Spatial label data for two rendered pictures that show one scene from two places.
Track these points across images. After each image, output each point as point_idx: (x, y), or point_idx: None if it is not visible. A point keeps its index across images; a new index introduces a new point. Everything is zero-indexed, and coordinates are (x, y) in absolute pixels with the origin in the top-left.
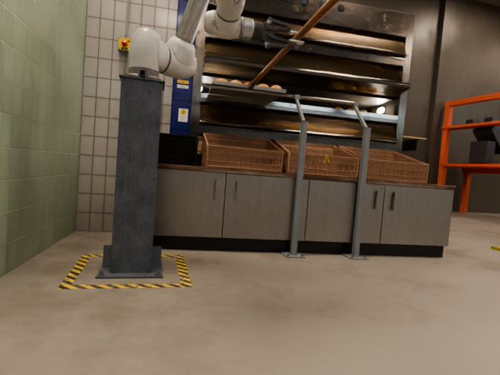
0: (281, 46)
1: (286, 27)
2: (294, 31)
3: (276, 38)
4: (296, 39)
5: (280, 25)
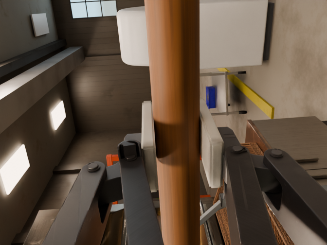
0: (314, 180)
1: (122, 172)
2: (146, 131)
3: (263, 233)
4: (198, 122)
5: (95, 236)
